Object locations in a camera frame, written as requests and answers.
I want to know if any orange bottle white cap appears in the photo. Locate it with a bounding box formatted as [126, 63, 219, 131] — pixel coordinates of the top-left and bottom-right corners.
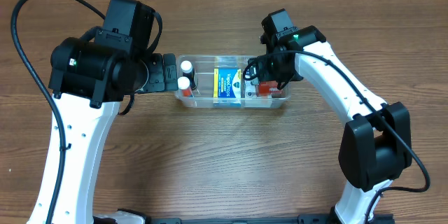
[178, 76, 194, 97]

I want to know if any red Panadol box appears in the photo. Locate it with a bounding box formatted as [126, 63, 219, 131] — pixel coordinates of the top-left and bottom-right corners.
[258, 80, 282, 97]

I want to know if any black bottle white cap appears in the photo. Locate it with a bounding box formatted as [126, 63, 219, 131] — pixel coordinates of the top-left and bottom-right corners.
[181, 60, 197, 90]

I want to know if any white Hansaplast box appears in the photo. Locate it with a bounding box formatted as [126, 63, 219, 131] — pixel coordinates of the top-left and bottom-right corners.
[244, 80, 258, 99]

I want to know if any blue VapoDrops box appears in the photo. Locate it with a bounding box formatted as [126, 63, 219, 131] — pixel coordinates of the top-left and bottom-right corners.
[213, 56, 242, 108]

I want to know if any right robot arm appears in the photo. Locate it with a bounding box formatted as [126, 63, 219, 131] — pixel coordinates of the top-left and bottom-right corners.
[245, 9, 413, 223]

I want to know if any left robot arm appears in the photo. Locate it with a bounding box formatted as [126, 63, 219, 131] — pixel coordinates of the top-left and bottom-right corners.
[29, 0, 178, 223]

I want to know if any clear plastic container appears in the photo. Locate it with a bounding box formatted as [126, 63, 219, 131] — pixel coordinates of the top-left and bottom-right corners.
[175, 55, 291, 109]

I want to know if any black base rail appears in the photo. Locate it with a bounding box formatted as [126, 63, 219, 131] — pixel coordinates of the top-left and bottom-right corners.
[115, 213, 396, 224]

